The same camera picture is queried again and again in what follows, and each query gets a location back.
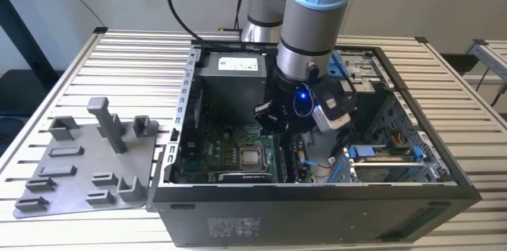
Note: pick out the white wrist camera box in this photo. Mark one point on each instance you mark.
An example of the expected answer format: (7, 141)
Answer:
(332, 111)

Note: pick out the neighbouring metal slat table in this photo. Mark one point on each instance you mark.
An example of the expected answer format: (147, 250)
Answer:
(488, 55)

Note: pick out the grey power supply unit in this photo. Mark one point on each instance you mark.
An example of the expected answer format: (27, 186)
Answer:
(233, 96)

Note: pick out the green motherboard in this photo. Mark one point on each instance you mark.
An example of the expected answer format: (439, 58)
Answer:
(221, 144)

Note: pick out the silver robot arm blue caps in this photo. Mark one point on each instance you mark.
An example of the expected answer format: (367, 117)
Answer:
(308, 25)

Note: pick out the silver CPU in socket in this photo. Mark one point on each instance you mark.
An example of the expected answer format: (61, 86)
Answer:
(251, 159)

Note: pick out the grey plastic parts rack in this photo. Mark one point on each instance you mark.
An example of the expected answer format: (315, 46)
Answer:
(99, 156)

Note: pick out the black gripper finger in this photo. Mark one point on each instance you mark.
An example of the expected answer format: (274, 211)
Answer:
(266, 117)

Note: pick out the metal drive cage blue tabs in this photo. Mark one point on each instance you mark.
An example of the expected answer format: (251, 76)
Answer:
(358, 64)

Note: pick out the black labelled card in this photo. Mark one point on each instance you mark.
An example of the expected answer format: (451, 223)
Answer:
(245, 177)

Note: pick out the black open PC case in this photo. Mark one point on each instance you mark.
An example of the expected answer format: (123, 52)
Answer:
(276, 212)

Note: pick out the hard disk in blue carrier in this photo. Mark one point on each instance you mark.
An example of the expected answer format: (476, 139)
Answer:
(380, 168)

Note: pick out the black table corner cap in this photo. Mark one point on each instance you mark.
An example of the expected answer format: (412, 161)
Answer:
(422, 39)
(100, 29)

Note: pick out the dark furniture beside table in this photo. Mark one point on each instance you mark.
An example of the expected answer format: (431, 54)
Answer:
(20, 90)

